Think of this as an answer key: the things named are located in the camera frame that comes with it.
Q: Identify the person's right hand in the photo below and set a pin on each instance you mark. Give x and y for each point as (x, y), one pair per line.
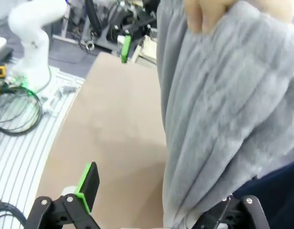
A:
(204, 14)

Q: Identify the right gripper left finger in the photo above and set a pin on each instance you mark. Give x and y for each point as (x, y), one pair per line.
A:
(88, 186)

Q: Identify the person in dark t-shirt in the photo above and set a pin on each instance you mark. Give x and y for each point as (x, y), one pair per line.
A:
(280, 190)

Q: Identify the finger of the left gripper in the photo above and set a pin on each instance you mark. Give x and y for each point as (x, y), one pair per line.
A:
(126, 48)

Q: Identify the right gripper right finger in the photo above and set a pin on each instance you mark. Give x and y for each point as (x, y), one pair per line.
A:
(246, 214)

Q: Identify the grey slotted mounting plate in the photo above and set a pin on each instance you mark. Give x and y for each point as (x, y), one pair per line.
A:
(18, 155)

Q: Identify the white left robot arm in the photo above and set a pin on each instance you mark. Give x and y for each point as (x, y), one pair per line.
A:
(34, 47)

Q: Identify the grey training pants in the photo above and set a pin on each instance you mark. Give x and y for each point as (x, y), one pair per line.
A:
(220, 107)

